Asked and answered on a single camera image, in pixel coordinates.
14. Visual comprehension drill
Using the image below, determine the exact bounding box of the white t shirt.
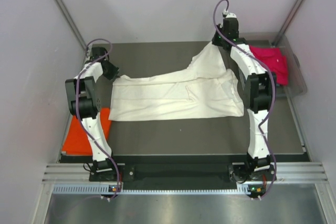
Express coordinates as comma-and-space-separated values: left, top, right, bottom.
109, 43, 244, 122

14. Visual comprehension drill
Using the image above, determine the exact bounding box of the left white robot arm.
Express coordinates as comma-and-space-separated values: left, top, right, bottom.
65, 47, 119, 180

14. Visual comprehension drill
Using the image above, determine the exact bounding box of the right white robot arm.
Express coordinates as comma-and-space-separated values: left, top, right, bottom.
212, 11, 276, 180

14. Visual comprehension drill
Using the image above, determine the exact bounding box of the blue t shirt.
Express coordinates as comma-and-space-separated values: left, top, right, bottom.
238, 69, 246, 85

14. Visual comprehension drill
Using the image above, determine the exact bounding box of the pink t shirt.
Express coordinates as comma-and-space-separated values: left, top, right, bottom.
249, 46, 289, 86

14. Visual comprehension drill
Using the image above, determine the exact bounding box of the orange folded t shirt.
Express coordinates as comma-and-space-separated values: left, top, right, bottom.
61, 108, 112, 156

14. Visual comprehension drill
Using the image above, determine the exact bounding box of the clear plastic bin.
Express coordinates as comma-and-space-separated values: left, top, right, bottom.
239, 32, 308, 98

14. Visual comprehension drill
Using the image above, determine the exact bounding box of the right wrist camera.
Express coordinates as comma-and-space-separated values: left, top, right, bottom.
222, 11, 237, 19

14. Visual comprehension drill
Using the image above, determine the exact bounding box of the grey slotted cable duct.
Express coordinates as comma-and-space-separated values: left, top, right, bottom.
52, 184, 262, 196

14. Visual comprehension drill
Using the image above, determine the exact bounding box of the aluminium frame rail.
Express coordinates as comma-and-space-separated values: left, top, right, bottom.
42, 162, 328, 184

